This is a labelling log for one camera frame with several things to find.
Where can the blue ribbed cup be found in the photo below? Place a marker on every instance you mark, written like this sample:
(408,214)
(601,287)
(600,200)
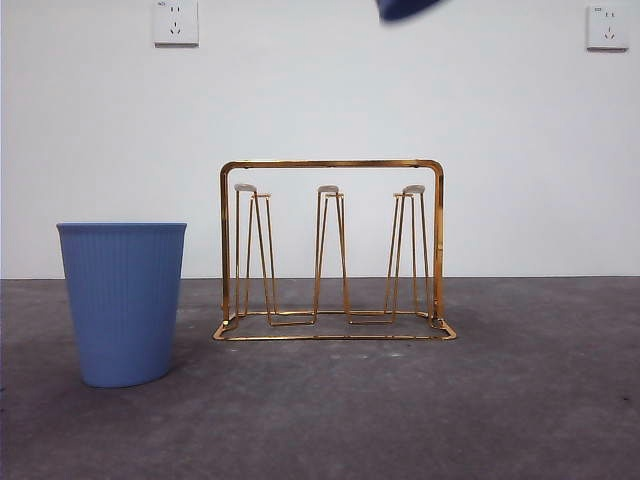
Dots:
(122,300)
(405,9)

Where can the white wall socket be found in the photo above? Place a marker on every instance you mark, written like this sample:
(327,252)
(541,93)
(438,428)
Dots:
(607,29)
(176,22)

